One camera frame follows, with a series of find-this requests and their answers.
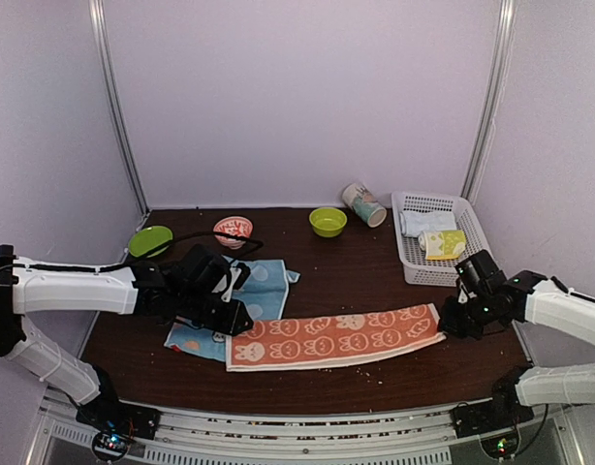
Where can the circuit board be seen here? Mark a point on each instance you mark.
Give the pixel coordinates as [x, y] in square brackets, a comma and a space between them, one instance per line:
[500, 446]
[110, 447]

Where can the orange bunny towel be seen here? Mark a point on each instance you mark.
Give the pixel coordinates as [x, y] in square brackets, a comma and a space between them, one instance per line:
[333, 341]

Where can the left circuit board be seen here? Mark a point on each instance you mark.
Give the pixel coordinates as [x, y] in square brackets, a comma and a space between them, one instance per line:
[110, 447]

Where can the light blue folded towel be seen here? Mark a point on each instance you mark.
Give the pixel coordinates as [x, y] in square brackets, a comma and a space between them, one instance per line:
[413, 223]

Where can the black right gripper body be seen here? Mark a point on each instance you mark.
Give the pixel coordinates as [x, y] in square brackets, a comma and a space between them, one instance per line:
[469, 321]

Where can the right circuit board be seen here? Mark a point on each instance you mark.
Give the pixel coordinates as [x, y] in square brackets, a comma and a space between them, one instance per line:
[500, 446]

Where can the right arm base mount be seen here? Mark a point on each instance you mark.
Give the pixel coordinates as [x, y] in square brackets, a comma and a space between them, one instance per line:
[491, 416]

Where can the white perforated plastic basket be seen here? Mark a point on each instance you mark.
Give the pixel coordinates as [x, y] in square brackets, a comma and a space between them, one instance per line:
[417, 270]

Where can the front aluminium rail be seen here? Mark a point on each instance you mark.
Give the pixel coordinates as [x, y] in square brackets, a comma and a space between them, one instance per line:
[417, 436]

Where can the aluminium frame post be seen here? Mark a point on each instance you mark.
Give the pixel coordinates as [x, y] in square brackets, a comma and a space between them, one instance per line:
[101, 36]
[495, 90]

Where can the right aluminium frame post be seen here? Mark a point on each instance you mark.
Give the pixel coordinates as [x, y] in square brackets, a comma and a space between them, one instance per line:
[495, 90]

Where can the rolled green yellow towel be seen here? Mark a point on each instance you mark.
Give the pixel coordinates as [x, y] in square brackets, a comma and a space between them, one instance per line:
[442, 245]

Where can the tall illustrated ceramic cup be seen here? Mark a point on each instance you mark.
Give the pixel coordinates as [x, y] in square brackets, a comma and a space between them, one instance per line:
[362, 202]

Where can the red patterned ceramic bowl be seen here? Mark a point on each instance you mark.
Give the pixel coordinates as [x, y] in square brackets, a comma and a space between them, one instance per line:
[229, 229]

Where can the left aluminium frame post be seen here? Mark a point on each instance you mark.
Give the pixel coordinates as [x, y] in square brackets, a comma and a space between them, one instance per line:
[101, 36]

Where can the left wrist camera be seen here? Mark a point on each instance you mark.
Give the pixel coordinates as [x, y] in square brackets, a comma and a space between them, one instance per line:
[232, 280]

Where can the green plastic plate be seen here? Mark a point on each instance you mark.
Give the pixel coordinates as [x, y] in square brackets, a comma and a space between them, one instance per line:
[150, 241]

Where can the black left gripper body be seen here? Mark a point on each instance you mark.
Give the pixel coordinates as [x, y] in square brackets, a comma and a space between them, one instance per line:
[195, 308]

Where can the blue mickey dotted towel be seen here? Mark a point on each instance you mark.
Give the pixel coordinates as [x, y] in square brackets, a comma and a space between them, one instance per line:
[264, 293]

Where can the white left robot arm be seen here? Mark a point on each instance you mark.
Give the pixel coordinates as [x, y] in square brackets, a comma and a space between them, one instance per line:
[27, 287]

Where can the green plastic bowl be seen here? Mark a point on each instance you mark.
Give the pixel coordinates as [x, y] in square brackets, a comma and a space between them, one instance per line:
[327, 222]

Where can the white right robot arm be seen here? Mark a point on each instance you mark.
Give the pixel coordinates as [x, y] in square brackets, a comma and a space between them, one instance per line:
[556, 325]

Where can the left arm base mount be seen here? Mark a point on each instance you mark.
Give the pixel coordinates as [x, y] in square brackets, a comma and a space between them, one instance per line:
[108, 414]

